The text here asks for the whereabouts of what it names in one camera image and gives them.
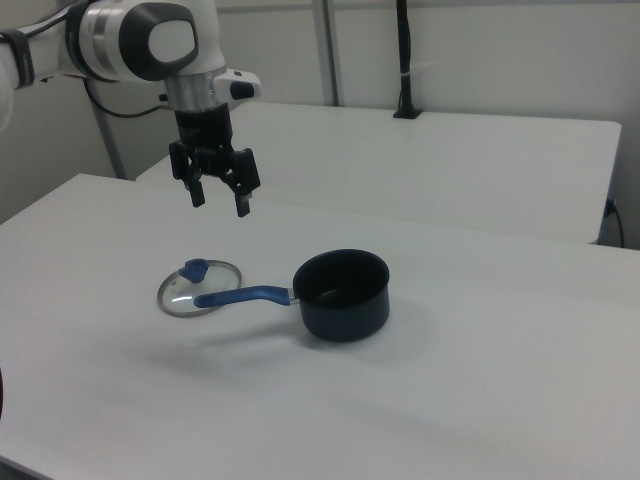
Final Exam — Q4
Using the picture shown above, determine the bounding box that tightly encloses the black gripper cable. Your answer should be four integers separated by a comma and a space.
82, 77, 174, 119

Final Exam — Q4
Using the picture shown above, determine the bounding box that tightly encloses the grey partition post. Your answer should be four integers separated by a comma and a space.
312, 0, 346, 107

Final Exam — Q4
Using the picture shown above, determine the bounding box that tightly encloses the white side table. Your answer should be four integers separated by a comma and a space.
134, 102, 623, 246

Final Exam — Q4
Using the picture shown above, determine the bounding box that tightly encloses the black camera pole with clamp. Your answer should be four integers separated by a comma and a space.
392, 0, 424, 120

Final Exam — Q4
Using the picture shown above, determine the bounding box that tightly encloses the black cable with blue plug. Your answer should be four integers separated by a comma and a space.
604, 198, 626, 247

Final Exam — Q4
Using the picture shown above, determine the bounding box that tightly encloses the thin grey frame post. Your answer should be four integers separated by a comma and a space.
92, 99, 127, 180

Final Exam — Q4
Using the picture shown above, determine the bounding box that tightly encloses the dark saucepan with blue handle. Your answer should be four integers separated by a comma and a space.
192, 248, 392, 344

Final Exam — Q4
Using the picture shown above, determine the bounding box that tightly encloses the glass lid with blue knob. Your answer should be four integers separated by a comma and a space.
157, 256, 244, 319

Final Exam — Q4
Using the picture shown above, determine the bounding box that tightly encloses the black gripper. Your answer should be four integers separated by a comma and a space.
168, 102, 262, 218

